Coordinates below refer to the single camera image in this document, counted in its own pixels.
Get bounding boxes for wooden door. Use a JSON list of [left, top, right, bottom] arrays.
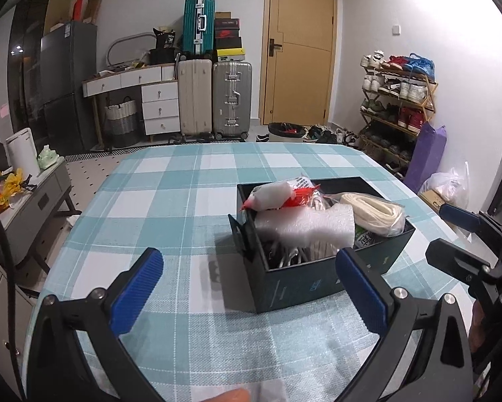
[[259, 0, 338, 125]]

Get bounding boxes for dark refrigerator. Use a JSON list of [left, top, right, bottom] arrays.
[[40, 21, 97, 156]]

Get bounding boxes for white foam block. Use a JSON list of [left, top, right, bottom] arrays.
[[255, 203, 355, 249]]

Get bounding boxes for purple bag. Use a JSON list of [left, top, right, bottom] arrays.
[[404, 123, 447, 193]]

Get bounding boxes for person's left hand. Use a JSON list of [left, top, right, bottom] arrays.
[[205, 388, 251, 402]]

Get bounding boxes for stacked shoe boxes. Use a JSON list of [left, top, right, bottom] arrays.
[[214, 12, 245, 62]]

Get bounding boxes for teal suitcase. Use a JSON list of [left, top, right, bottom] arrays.
[[182, 0, 215, 55]]

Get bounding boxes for yellow plastic bag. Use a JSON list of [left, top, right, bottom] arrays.
[[0, 168, 25, 213]]

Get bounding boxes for white drawer desk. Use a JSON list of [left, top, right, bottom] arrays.
[[82, 63, 180, 150]]

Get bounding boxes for red white tissue pack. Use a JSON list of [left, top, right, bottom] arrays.
[[242, 176, 319, 212]]

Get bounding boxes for wooden shoe rack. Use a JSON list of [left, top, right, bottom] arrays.
[[359, 50, 438, 180]]

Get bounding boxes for person's right hand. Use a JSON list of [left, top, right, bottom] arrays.
[[468, 300, 502, 374]]

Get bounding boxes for white plastic bag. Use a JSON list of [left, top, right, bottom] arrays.
[[419, 161, 470, 209]]

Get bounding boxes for beige suitcase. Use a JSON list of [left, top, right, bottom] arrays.
[[177, 59, 213, 135]]

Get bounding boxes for black cardboard box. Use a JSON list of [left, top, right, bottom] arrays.
[[227, 176, 416, 315]]

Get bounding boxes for grey side cabinet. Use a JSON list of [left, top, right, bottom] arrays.
[[0, 157, 81, 267]]

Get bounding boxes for silver suitcase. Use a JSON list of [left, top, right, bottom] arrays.
[[212, 61, 253, 141]]

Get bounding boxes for bagged cream rope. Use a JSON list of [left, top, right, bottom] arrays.
[[338, 191, 407, 237]]

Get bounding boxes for black round basket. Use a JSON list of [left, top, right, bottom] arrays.
[[268, 123, 306, 142]]

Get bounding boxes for white grey cable bundle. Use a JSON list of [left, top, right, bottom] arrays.
[[267, 240, 319, 271]]

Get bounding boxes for woven laundry basket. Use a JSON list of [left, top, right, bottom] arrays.
[[105, 96, 139, 148]]

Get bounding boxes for green white packet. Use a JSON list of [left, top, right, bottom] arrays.
[[353, 225, 382, 250]]

